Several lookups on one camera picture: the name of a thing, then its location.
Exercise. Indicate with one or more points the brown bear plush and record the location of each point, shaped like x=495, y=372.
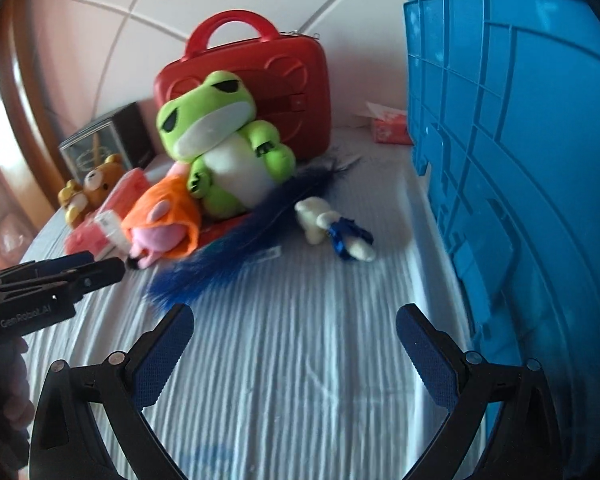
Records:
x=100, y=180

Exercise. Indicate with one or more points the small yellow bear plush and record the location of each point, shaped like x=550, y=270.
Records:
x=72, y=200

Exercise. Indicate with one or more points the dark glass display box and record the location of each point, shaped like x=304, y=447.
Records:
x=110, y=135

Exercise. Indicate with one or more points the pink pig plush orange dress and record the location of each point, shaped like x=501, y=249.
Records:
x=165, y=205

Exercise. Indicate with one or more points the wooden door frame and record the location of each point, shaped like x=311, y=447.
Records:
x=15, y=85

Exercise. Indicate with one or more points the green frog plush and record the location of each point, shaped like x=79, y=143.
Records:
x=220, y=160

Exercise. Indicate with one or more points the person's left hand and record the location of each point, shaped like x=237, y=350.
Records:
x=17, y=385

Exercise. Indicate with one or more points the small white tissue pack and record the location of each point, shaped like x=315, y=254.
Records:
x=107, y=222

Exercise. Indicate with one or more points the red tissue pack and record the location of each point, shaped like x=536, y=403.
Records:
x=390, y=130

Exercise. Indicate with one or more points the small white plush blue bow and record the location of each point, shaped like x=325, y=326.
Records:
x=312, y=215

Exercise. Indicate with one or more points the blue fluffy feather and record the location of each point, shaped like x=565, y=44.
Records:
x=240, y=240

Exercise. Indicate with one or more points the red hard carry case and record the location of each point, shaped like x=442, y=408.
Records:
x=290, y=75

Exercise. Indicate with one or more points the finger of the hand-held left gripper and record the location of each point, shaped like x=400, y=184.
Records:
x=102, y=271
x=70, y=262

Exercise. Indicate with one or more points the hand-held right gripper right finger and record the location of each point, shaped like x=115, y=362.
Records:
x=425, y=357

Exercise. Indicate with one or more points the blue plastic storage bin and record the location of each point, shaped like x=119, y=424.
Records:
x=505, y=135

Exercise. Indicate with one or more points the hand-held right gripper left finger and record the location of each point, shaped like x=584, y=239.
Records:
x=162, y=355

